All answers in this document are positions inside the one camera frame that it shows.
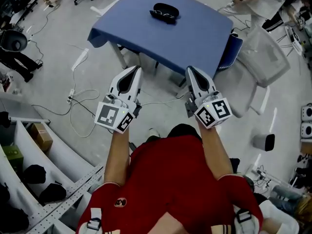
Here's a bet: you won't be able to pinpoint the brown cardboard box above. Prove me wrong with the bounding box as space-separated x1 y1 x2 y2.
30 122 54 152

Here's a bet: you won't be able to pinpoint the white waste bin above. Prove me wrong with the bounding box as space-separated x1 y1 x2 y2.
252 133 276 152

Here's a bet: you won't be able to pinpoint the black glasses case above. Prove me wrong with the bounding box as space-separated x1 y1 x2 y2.
149 2 180 25

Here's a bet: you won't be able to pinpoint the white perforated metal rack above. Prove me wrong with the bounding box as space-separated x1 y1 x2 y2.
0 91 105 234

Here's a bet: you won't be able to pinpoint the person's right forearm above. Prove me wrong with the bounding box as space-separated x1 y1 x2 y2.
198 124 234 180

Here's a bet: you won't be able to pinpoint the blue seat cushion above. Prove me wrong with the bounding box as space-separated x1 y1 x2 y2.
218 34 244 70

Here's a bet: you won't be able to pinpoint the person's left forearm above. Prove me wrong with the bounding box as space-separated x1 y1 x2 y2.
103 128 131 187

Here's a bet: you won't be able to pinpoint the green box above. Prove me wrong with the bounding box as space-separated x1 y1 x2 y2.
1 144 24 174

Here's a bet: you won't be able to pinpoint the white plastic chair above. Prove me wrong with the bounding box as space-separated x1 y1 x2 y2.
215 27 292 118

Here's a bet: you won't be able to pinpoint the white headset device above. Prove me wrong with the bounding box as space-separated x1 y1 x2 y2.
300 122 312 140
301 103 312 122

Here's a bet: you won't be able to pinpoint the wire-rimmed eyeglasses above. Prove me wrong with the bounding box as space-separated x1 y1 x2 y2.
153 10 175 19

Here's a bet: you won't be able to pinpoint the white harness strap with buckle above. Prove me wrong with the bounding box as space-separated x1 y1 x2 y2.
81 207 103 234
233 208 258 234

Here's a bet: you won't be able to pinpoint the person's red shirt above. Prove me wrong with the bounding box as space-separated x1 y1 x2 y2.
77 134 264 234

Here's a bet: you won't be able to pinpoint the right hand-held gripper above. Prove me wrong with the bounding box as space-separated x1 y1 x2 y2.
185 66 233 129

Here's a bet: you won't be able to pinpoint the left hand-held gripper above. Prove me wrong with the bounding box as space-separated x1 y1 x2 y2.
94 66 143 134

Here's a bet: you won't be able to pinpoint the blue tablecloth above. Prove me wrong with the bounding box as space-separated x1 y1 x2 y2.
87 0 234 79

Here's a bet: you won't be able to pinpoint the black cap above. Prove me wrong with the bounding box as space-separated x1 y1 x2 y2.
39 183 67 204
23 164 47 191

